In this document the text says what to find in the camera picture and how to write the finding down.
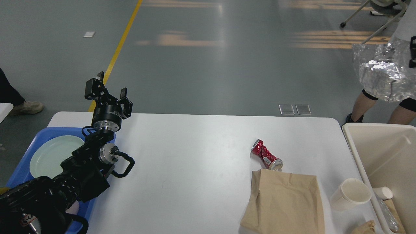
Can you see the brown cardboard in bin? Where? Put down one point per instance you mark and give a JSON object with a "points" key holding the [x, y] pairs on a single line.
{"points": [[390, 204]]}

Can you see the green plate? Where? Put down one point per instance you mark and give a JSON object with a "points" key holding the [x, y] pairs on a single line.
{"points": [[48, 157]]}

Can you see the white paper cup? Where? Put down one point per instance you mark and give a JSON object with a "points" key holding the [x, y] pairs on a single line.
{"points": [[349, 194]]}

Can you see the floor metal plate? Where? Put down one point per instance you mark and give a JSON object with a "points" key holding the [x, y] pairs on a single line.
{"points": [[303, 109], [286, 109]]}

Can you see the pink mug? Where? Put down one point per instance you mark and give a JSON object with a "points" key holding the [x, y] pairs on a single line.
{"points": [[74, 208]]}

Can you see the white side table corner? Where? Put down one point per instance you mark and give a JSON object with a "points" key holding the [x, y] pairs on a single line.
{"points": [[5, 109]]}

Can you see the white chair frame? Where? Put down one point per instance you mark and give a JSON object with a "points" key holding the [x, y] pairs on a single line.
{"points": [[391, 10]]}

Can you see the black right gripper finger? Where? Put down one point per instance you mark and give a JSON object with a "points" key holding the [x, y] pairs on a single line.
{"points": [[412, 49]]}

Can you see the blue plastic tray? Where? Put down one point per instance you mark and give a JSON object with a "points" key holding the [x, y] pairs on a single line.
{"points": [[22, 172]]}

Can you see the person at left edge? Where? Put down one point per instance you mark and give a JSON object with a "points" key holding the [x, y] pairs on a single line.
{"points": [[8, 94]]}

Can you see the small paper cup in bin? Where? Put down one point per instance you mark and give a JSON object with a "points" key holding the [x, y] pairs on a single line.
{"points": [[383, 193]]}

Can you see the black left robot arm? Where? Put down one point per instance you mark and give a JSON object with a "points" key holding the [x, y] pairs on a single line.
{"points": [[39, 206]]}

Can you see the brown paper bag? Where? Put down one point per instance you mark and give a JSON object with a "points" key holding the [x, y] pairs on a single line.
{"points": [[284, 203]]}

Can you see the person in white shirt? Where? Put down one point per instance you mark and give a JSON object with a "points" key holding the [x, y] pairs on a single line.
{"points": [[405, 111]]}

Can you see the clear plastic wrapper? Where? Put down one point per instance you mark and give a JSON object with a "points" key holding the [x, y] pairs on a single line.
{"points": [[383, 70]]}

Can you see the left floor metal plate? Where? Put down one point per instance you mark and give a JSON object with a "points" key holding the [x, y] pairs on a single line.
{"points": [[286, 109]]}

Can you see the dark teal mug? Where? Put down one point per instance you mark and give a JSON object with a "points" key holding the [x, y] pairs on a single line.
{"points": [[4, 190]]}

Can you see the brown crumpled paper scrap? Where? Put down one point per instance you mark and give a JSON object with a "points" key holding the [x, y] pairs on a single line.
{"points": [[366, 228]]}

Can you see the right floor metal plate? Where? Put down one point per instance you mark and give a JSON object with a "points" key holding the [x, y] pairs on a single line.
{"points": [[303, 109]]}

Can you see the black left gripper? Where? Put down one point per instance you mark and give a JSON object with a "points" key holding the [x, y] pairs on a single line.
{"points": [[107, 114]]}

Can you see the beige plastic bin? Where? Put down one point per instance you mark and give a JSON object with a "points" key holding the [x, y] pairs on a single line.
{"points": [[385, 155]]}

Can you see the crushed red soda can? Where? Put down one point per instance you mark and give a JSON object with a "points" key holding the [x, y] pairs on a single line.
{"points": [[270, 161]]}

